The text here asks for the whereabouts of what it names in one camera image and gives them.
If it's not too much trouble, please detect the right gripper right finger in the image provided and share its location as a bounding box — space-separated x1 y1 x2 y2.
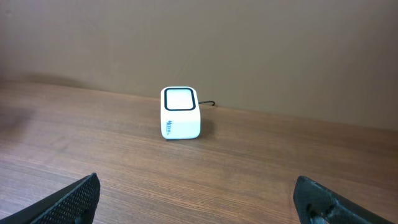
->
293 175 392 224

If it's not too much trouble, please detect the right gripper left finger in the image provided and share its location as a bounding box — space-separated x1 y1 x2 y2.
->
1 173 101 224

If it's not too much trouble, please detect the white barcode scanner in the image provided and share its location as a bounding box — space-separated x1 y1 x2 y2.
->
160 86 201 140

